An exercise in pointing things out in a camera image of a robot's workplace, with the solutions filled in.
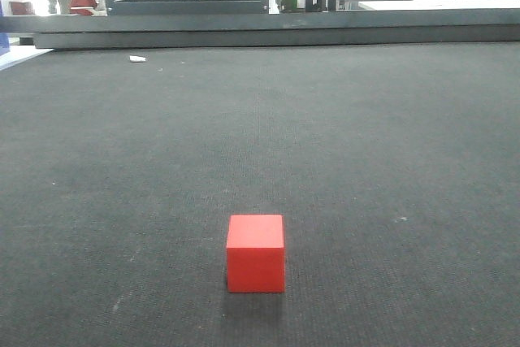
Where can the red bag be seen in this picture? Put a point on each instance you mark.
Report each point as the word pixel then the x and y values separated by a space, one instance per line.
pixel 83 7

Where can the red magnetic cube block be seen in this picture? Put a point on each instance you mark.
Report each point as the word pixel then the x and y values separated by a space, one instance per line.
pixel 255 252

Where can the black floor platform edge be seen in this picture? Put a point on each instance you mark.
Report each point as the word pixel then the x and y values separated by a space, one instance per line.
pixel 117 32

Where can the white table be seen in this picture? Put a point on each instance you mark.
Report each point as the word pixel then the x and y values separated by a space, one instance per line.
pixel 430 5

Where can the white paper scrap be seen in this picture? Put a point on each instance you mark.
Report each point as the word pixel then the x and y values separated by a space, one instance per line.
pixel 136 59

